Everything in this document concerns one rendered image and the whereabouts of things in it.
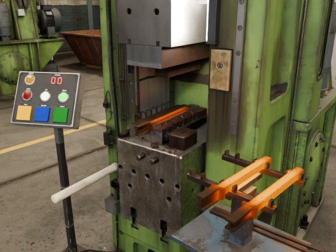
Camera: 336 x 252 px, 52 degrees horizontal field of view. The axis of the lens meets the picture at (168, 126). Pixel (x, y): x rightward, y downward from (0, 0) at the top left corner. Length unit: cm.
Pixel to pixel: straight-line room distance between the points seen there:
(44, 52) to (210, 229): 582
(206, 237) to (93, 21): 1028
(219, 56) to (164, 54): 23
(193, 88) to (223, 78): 54
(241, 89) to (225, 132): 21
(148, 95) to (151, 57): 40
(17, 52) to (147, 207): 499
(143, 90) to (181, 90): 29
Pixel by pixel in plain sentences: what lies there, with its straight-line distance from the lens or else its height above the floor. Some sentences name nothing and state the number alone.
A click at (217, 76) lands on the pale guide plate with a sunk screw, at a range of 150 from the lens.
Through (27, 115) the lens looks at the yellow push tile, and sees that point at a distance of 190.
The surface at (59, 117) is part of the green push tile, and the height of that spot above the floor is 100.
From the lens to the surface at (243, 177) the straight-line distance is 115.
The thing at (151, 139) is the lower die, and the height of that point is 93.
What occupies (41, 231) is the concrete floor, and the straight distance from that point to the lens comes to 273.
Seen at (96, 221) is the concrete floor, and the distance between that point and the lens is 273.
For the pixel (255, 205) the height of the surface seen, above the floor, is 102.
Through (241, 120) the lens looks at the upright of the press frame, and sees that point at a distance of 153.
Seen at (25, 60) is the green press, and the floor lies 62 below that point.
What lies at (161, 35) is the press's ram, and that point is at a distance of 148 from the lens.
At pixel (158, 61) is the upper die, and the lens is 151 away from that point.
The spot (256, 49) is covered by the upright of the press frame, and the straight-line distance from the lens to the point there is 145.
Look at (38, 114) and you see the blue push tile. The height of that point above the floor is 101.
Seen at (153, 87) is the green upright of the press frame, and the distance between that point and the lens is 191.
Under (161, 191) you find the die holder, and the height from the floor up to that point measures 71.
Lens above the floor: 154
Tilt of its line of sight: 20 degrees down
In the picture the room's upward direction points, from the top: straight up
